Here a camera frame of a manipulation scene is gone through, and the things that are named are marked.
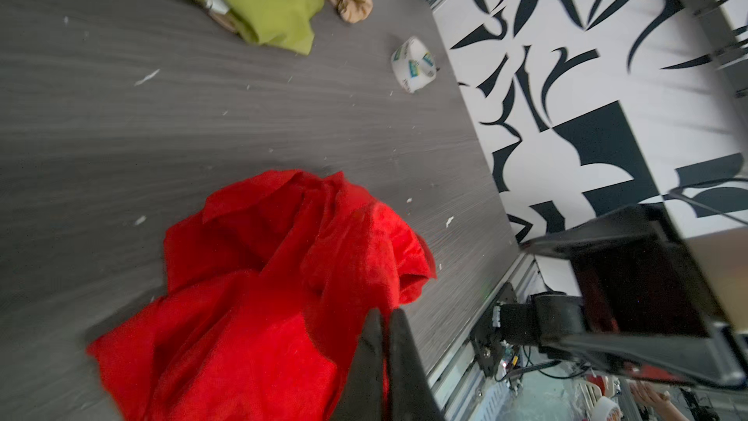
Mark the clear tape roll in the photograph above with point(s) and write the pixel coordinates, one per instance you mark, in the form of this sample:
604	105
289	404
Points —
413	65

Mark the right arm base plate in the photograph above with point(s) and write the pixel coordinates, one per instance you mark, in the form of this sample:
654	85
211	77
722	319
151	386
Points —
494	333

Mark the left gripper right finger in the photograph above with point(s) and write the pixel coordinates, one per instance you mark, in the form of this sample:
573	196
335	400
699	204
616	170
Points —
410	396

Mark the red cloth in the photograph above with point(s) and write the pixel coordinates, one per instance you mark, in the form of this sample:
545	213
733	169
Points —
268	289

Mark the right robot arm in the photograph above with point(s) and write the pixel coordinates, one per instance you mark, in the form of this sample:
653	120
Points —
645	310

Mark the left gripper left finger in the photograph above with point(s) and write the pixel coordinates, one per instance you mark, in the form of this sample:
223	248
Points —
363	395

